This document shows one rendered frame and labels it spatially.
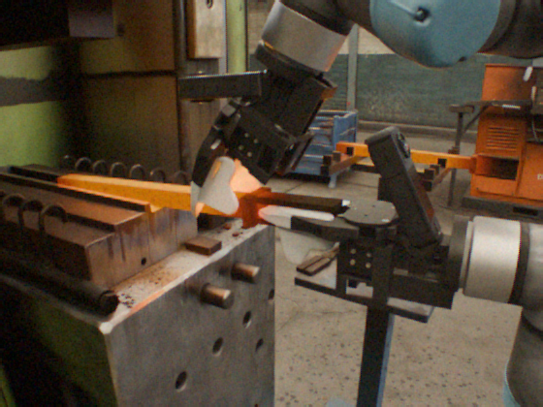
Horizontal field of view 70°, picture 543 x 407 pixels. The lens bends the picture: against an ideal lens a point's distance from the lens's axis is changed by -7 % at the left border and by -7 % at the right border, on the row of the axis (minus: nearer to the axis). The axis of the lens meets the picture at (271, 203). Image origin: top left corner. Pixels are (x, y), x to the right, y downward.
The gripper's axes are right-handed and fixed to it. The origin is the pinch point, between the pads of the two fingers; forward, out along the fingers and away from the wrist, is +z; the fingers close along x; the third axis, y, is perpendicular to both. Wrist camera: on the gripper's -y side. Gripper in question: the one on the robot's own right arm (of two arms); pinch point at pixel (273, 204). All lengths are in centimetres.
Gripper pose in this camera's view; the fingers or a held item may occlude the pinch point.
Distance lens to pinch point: 45.7
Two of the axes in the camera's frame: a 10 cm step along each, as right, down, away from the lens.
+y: 0.2, 9.5, 3.1
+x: 4.7, -2.8, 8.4
